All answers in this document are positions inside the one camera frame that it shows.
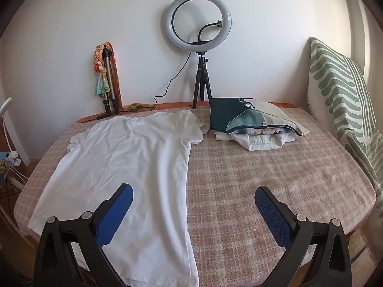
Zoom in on white power strip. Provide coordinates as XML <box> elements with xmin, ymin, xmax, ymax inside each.
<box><xmin>6</xmin><ymin>176</ymin><xmax>25</xmax><ymax>189</ymax></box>

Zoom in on black mini tripod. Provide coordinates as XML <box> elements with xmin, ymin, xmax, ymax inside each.
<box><xmin>191</xmin><ymin>52</ymin><xmax>213</xmax><ymax>110</ymax></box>

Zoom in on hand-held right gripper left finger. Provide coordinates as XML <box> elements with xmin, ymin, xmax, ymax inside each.
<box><xmin>34</xmin><ymin>183</ymin><xmax>134</xmax><ymax>287</ymax></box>

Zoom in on colourful patterned scarf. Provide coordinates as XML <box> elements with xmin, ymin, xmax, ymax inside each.
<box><xmin>93</xmin><ymin>42</ymin><xmax>153</xmax><ymax>112</ymax></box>

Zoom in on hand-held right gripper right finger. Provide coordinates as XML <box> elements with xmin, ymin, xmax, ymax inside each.
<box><xmin>254</xmin><ymin>186</ymin><xmax>352</xmax><ymax>287</ymax></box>

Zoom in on dark teal cushion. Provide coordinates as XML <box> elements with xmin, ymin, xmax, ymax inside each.
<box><xmin>208</xmin><ymin>97</ymin><xmax>303</xmax><ymax>135</ymax></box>

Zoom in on silver folded tripod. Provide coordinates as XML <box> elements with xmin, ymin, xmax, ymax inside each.
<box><xmin>102</xmin><ymin>49</ymin><xmax>120</xmax><ymax>116</ymax></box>

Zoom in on floral folded garment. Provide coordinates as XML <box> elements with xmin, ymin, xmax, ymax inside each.
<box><xmin>239</xmin><ymin>127</ymin><xmax>285</xmax><ymax>136</ymax></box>

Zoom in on white ring light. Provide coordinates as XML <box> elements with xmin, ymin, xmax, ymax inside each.
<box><xmin>164</xmin><ymin>0</ymin><xmax>232</xmax><ymax>53</ymax></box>

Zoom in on beige plaid blanket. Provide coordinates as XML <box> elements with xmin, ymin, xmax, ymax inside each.
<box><xmin>13</xmin><ymin>106</ymin><xmax>377</xmax><ymax>287</ymax></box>

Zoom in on black ring light cable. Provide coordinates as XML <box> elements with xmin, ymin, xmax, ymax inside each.
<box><xmin>153</xmin><ymin>51</ymin><xmax>192</xmax><ymax>111</ymax></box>

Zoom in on white t-shirt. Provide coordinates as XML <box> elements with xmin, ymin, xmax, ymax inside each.
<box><xmin>28</xmin><ymin>110</ymin><xmax>210</xmax><ymax>287</ymax></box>

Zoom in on green patterned cushion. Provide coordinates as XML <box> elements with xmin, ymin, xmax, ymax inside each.
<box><xmin>306</xmin><ymin>37</ymin><xmax>383</xmax><ymax>198</ymax></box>

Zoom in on white folded clothes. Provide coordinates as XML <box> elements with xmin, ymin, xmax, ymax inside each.
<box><xmin>214</xmin><ymin>124</ymin><xmax>312</xmax><ymax>151</ymax></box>

